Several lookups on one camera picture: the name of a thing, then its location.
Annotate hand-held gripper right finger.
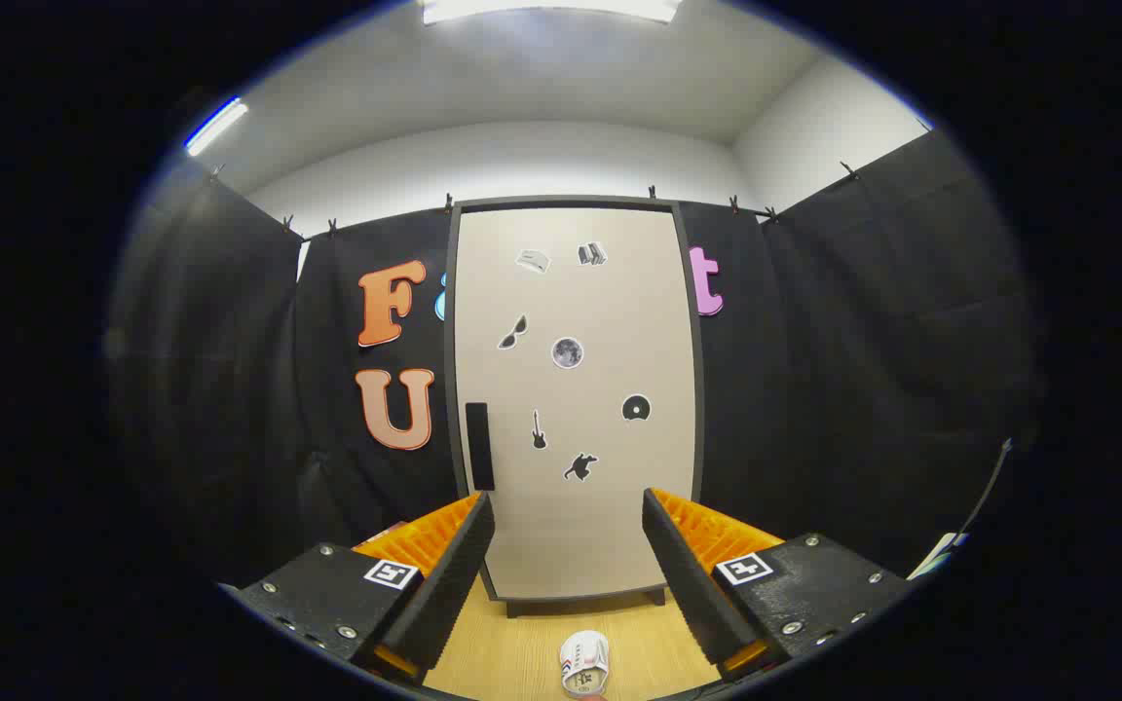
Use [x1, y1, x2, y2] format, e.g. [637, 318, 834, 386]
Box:
[641, 487, 916, 683]

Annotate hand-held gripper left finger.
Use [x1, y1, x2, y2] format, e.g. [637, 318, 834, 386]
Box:
[218, 490, 497, 687]

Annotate white shoe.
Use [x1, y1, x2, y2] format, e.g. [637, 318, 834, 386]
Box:
[559, 630, 613, 700]

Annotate black door handle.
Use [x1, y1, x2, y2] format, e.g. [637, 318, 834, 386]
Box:
[465, 401, 496, 493]

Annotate beige shoe cabinet door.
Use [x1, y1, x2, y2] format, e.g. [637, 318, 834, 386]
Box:
[454, 206, 698, 602]

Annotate grey shoe cabinet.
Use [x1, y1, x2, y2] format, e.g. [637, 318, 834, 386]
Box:
[443, 195, 708, 619]

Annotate black backdrop cloth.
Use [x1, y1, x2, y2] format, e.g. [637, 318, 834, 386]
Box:
[108, 127, 1044, 585]

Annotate narrow ceiling light strip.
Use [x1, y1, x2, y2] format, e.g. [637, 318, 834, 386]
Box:
[183, 97, 250, 157]

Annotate wide ceiling light panel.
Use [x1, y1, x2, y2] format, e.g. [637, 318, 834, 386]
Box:
[420, 0, 684, 25]

